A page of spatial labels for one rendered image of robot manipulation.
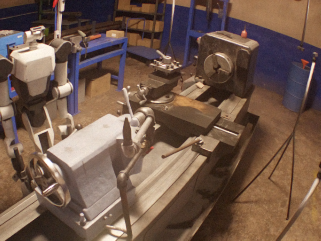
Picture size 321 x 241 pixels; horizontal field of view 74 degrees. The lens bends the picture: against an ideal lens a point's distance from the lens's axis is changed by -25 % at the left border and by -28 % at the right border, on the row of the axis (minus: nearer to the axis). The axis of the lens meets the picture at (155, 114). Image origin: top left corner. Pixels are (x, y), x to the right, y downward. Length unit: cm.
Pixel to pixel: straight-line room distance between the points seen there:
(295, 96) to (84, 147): 448
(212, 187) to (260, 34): 416
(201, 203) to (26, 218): 121
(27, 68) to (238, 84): 180
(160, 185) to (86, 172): 48
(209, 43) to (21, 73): 168
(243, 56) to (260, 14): 339
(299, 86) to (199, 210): 367
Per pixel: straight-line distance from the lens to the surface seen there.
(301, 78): 498
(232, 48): 239
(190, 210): 181
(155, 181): 132
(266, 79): 580
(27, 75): 141
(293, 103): 511
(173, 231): 166
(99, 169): 98
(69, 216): 100
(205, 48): 248
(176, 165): 145
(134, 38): 641
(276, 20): 560
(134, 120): 108
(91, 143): 98
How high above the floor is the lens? 171
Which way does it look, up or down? 28 degrees down
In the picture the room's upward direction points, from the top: 7 degrees clockwise
